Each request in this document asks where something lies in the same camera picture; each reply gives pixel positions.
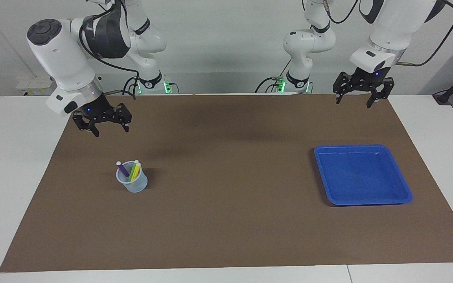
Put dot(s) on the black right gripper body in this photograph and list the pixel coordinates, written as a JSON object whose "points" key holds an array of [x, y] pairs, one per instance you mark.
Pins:
{"points": [[100, 112]]}

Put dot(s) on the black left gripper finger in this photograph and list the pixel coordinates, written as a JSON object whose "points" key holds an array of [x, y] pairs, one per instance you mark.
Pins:
{"points": [[383, 88], [342, 86]]}

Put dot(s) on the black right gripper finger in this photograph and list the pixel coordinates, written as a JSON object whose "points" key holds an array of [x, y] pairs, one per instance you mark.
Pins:
{"points": [[85, 124], [123, 116]]}

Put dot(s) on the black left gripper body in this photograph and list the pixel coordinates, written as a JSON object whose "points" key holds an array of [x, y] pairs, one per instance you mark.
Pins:
{"points": [[370, 80]]}

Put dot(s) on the purple pen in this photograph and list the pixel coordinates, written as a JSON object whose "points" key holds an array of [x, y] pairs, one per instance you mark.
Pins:
{"points": [[122, 169]]}

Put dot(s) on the green pen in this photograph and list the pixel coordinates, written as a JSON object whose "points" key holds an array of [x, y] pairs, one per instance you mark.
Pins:
{"points": [[133, 171]]}

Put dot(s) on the yellow pen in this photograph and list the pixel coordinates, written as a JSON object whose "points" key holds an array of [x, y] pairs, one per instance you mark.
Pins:
{"points": [[136, 171]]}

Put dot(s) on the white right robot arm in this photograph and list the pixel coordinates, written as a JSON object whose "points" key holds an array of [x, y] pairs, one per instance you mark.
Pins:
{"points": [[65, 59]]}

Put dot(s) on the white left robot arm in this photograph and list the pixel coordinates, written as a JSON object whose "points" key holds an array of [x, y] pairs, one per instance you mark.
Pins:
{"points": [[391, 27]]}

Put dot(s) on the translucent plastic cup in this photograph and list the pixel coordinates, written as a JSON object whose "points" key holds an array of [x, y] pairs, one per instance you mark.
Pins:
{"points": [[136, 185]]}

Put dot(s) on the blue plastic tray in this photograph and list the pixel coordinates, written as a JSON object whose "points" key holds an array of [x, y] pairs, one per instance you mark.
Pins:
{"points": [[368, 181]]}

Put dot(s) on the brown table mat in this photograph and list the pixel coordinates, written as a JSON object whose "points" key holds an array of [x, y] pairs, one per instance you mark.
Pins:
{"points": [[226, 204]]}

